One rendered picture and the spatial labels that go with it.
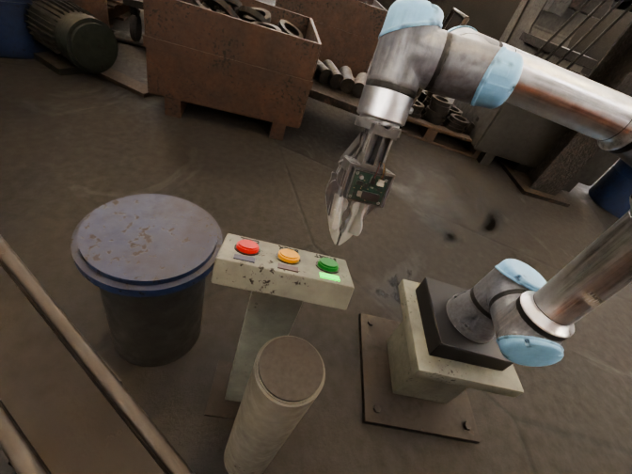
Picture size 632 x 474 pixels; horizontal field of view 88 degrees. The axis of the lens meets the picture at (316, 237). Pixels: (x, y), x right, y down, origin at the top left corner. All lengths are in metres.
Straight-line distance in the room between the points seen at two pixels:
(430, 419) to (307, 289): 0.81
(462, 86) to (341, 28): 3.18
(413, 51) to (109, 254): 0.69
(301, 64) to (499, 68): 1.68
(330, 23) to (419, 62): 3.16
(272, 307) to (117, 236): 0.40
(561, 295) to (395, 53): 0.55
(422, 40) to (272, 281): 0.41
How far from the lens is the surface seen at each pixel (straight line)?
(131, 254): 0.82
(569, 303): 0.80
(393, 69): 0.50
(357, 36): 3.69
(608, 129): 0.76
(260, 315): 0.69
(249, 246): 0.58
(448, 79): 0.52
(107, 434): 0.38
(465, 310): 1.01
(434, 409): 1.30
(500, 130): 3.26
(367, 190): 0.49
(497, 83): 0.53
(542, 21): 5.86
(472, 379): 1.05
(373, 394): 1.20
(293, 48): 2.10
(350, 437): 1.15
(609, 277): 0.77
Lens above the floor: 1.03
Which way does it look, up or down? 40 degrees down
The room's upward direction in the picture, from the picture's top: 21 degrees clockwise
